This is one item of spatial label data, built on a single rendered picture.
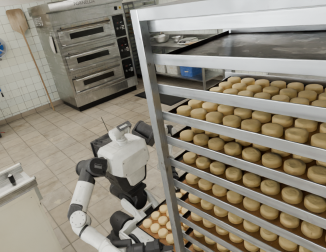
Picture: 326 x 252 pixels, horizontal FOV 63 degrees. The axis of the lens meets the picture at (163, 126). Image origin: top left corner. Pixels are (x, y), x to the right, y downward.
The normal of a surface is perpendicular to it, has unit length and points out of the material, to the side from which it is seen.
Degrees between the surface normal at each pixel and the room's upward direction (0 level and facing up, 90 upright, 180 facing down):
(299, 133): 0
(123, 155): 46
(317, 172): 0
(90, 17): 90
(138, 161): 90
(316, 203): 0
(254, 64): 90
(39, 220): 90
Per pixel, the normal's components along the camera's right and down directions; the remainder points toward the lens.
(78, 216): 0.03, -0.44
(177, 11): -0.68, 0.41
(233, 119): -0.15, -0.89
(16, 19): 0.63, 0.08
